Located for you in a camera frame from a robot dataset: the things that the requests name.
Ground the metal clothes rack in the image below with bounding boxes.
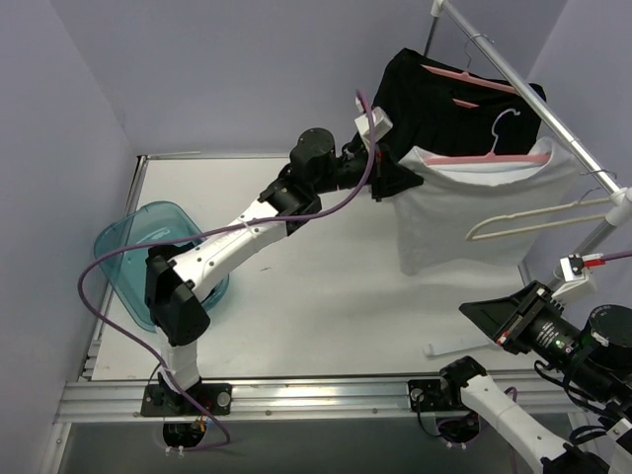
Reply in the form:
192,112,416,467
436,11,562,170
431,1,631,291

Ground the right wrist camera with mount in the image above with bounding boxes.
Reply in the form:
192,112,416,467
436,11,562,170
552,253,605,305

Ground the white skirt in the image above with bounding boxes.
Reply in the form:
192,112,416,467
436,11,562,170
392,137,581,276

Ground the teal plastic bin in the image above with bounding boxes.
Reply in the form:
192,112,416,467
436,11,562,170
94,200,200,333

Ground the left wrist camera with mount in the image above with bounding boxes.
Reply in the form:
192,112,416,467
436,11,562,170
354,96,394,144

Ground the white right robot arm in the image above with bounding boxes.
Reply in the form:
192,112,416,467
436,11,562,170
438,281,631,473

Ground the cream hanger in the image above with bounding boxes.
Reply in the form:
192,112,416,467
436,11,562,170
466,170,618,243

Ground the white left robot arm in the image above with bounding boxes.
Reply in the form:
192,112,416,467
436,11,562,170
144,127,424,414

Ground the black pleated skirt on rack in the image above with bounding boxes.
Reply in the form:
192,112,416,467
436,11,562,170
373,48,541,160

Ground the pink hanger with black skirt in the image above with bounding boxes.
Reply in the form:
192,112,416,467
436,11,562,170
422,34,519,97

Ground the aluminium front rail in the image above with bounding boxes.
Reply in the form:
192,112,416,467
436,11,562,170
53,370,579,424

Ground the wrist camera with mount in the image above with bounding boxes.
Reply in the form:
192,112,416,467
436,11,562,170
354,96,394,144
552,253,605,305

